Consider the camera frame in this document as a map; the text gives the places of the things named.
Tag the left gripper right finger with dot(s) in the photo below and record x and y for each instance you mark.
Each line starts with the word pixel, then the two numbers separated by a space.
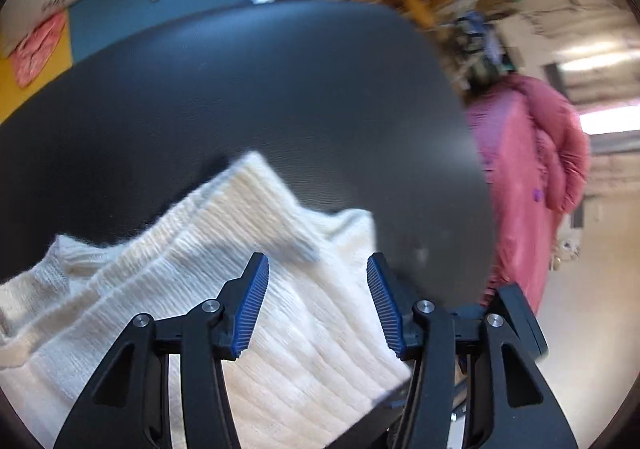
pixel 395 313

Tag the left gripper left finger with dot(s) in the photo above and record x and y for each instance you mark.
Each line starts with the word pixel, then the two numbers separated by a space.
pixel 125 403

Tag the cream knitted sweater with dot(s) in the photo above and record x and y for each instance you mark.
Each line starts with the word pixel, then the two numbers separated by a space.
pixel 317 361

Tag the pink bed quilt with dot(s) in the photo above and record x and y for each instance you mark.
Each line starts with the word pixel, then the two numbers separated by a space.
pixel 535 158

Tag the pink cloth on sofa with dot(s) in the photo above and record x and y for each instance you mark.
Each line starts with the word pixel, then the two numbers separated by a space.
pixel 33 53

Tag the blue toy ride-on car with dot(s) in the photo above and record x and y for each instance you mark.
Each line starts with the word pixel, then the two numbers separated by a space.
pixel 477 41

